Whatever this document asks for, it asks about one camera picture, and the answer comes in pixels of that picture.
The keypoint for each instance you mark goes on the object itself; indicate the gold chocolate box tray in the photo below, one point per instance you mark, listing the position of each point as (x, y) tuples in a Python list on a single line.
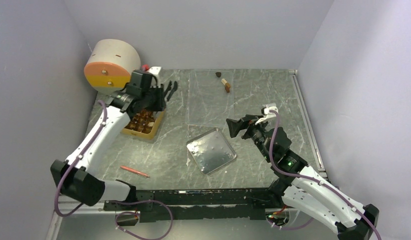
[(144, 125)]

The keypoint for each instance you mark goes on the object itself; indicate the square silver metal lid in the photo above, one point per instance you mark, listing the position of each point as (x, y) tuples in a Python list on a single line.
[(211, 151)]

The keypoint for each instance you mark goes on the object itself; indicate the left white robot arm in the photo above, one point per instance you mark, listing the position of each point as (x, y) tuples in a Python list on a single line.
[(75, 177)]

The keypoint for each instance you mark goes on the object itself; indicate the red pen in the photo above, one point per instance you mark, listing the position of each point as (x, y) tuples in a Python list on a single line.
[(134, 171)]

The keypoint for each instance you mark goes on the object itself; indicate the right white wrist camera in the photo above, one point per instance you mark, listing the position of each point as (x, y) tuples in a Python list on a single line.
[(268, 113)]

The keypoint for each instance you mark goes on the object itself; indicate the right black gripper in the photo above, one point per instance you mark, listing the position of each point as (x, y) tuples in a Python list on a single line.
[(235, 126)]

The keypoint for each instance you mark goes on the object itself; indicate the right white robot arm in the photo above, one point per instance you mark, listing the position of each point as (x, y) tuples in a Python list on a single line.
[(300, 186)]

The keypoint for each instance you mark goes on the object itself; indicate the round pastel drawer box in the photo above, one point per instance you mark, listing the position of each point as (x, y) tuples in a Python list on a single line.
[(110, 65)]

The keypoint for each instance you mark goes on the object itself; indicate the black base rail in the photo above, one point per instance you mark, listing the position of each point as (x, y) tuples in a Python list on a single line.
[(225, 203)]

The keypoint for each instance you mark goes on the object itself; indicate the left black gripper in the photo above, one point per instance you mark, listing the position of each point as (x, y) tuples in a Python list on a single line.
[(160, 105)]

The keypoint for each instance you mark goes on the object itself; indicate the clear plastic tray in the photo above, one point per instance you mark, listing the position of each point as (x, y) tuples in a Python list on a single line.
[(209, 102)]

